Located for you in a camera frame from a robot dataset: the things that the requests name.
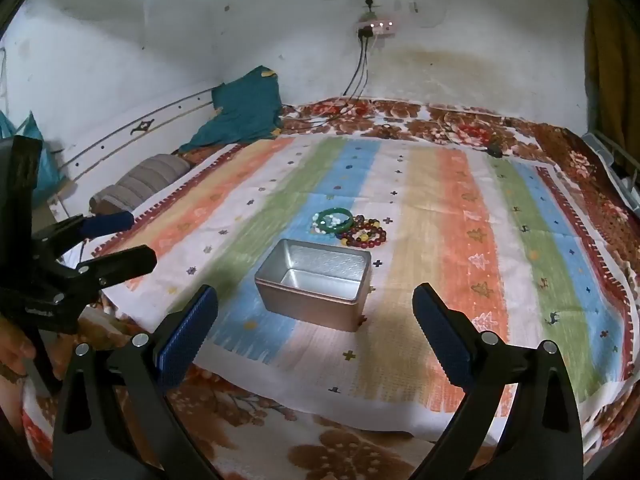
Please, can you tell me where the teal cloth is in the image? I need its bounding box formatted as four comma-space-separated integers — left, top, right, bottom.
179, 65, 283, 153

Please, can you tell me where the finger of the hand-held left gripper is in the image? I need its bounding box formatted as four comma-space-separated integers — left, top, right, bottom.
55, 245, 158, 306
31, 211, 135, 261

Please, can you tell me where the person's left hand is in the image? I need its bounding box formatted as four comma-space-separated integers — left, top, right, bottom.
0, 319, 38, 378

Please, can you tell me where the multicolour bead bracelet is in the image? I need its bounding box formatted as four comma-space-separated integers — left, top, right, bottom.
340, 227, 381, 249

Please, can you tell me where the striped colourful mat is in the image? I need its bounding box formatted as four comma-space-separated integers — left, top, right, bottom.
92, 135, 638, 436

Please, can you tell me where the white bead bracelet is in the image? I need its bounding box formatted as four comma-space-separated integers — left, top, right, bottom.
312, 214, 352, 234

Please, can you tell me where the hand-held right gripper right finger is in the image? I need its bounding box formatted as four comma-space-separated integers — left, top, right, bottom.
411, 282, 585, 480

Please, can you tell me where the teal plastic bag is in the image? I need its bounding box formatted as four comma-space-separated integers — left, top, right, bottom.
0, 110, 68, 208

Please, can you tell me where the silver metal tin box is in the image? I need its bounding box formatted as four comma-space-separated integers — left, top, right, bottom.
254, 238, 372, 332

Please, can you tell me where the white power strip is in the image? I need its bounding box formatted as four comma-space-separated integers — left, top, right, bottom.
356, 19, 396, 38

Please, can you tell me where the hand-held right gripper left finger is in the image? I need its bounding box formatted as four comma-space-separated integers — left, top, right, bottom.
52, 284, 221, 480

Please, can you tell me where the white bed headboard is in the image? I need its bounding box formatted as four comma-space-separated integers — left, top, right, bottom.
50, 85, 221, 201

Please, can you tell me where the dark red bead bracelet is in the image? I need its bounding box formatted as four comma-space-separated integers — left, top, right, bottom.
350, 215, 389, 248

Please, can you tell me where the black cable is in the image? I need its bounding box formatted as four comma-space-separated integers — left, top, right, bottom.
300, 35, 365, 126
320, 35, 372, 121

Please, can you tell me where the green jade bangle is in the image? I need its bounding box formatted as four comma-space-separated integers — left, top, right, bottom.
314, 207, 357, 233

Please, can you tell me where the yellow curtain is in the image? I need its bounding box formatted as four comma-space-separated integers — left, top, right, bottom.
585, 0, 640, 161

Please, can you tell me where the grey striped pillow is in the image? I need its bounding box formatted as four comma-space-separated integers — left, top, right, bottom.
89, 154, 193, 216

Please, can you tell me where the white plastic basket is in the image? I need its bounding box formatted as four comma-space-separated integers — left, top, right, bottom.
582, 130, 640, 211

